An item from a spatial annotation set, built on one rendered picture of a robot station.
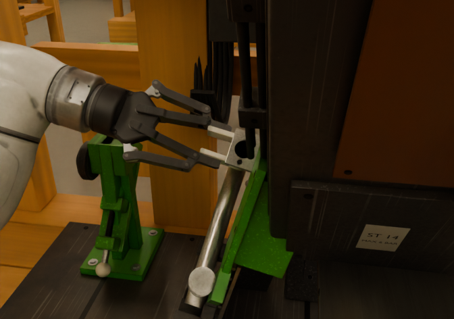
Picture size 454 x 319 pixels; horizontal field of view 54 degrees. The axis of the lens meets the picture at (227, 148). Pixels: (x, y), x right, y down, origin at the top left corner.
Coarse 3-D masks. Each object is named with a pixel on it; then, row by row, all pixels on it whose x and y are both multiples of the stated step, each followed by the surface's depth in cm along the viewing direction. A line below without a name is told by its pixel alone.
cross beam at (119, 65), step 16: (48, 48) 100; (64, 48) 99; (80, 48) 99; (96, 48) 98; (112, 48) 98; (128, 48) 98; (80, 64) 100; (96, 64) 99; (112, 64) 99; (128, 64) 98; (256, 64) 93; (112, 80) 101; (128, 80) 100; (240, 80) 96; (256, 80) 95
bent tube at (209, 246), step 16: (240, 144) 65; (256, 144) 63; (240, 160) 63; (240, 176) 72; (224, 192) 74; (224, 208) 74; (224, 224) 73; (208, 240) 72; (208, 256) 71; (192, 304) 68
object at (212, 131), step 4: (208, 128) 65; (212, 128) 65; (216, 128) 65; (208, 132) 66; (212, 132) 65; (216, 132) 65; (220, 132) 65; (224, 132) 65; (228, 132) 65; (232, 132) 65; (212, 136) 67; (216, 136) 66; (220, 136) 66; (224, 136) 65; (228, 136) 65; (232, 136) 65; (224, 140) 67; (228, 140) 66
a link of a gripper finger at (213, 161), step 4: (200, 156) 64; (204, 156) 64; (208, 156) 64; (188, 160) 64; (192, 160) 64; (196, 160) 64; (200, 160) 64; (204, 160) 64; (208, 160) 64; (212, 160) 64; (216, 160) 64; (192, 164) 64; (204, 164) 65; (208, 164) 64; (212, 164) 64; (216, 164) 64; (216, 168) 65
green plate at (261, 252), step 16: (256, 160) 60; (256, 176) 52; (256, 192) 53; (240, 208) 62; (256, 208) 55; (240, 224) 55; (256, 224) 56; (240, 240) 56; (256, 240) 58; (272, 240) 57; (224, 256) 63; (240, 256) 59; (256, 256) 59; (272, 256) 58; (288, 256) 58; (224, 272) 59; (272, 272) 60
